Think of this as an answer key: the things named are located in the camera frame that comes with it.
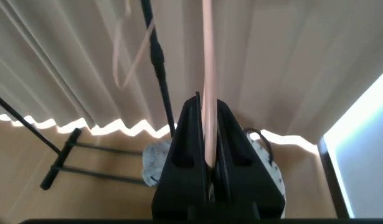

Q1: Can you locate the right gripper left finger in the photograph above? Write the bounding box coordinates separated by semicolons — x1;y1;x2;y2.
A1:
151;91;210;220

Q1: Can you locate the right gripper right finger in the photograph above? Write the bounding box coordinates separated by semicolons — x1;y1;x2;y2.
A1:
211;98;286;220

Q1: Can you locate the pink clothes hanger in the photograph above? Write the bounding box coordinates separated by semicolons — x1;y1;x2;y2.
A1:
201;0;219;169
112;0;156;90

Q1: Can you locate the black clothes rack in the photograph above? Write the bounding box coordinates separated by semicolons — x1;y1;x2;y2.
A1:
0;0;176;191

